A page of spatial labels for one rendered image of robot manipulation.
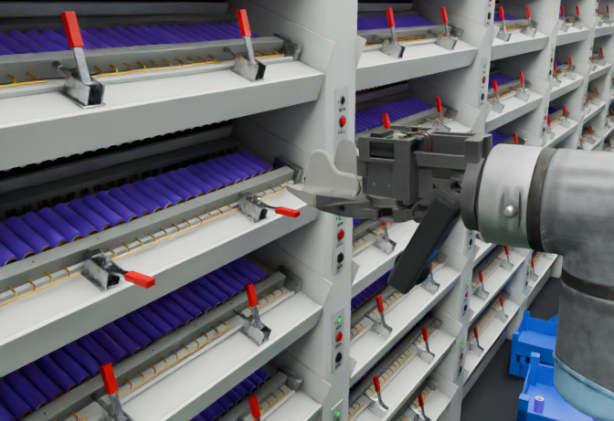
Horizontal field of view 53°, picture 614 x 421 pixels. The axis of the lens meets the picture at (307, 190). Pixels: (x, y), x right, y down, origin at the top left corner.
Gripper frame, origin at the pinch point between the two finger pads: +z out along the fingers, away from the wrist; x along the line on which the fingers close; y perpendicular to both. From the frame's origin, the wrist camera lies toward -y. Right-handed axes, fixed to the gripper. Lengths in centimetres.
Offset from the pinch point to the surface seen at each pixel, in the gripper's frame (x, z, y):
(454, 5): -99, 22, 20
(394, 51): -55, 17, 11
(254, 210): -11.4, 17.2, -7.8
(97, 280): 15.2, 18.0, -8.4
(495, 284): -137, 21, -70
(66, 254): 16.8, 20.5, -5.2
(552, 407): -73, -12, -67
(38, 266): 20.2, 20.3, -5.3
